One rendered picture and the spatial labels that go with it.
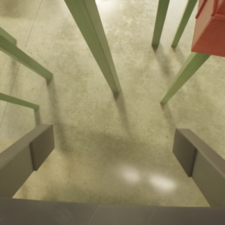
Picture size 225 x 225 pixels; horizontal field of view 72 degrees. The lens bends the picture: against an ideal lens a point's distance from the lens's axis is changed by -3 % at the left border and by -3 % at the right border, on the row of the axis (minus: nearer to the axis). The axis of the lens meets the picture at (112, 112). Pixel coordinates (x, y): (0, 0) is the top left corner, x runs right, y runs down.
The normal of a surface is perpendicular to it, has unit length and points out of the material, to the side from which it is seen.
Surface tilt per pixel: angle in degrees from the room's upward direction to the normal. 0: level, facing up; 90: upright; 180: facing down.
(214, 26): 90
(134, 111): 0
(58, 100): 0
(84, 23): 90
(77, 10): 90
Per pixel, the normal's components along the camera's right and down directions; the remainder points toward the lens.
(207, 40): -0.23, 0.97
